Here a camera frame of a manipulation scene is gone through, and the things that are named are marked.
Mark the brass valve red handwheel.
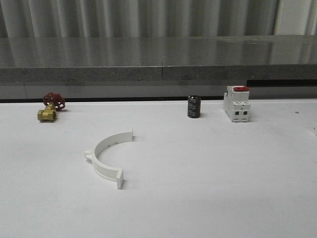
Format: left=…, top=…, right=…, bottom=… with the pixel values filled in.
left=37, top=92, right=65, bottom=121

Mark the white half pipe clamp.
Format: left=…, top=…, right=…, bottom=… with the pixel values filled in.
left=84, top=128, right=133, bottom=189

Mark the grey stone counter ledge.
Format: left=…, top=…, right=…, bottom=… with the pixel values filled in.
left=0, top=35, right=317, bottom=85

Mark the white circuit breaker red switch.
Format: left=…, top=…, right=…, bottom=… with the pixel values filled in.
left=223, top=86, right=251, bottom=122

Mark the black cylindrical capacitor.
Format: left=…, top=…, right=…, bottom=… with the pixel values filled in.
left=187, top=95, right=201, bottom=119

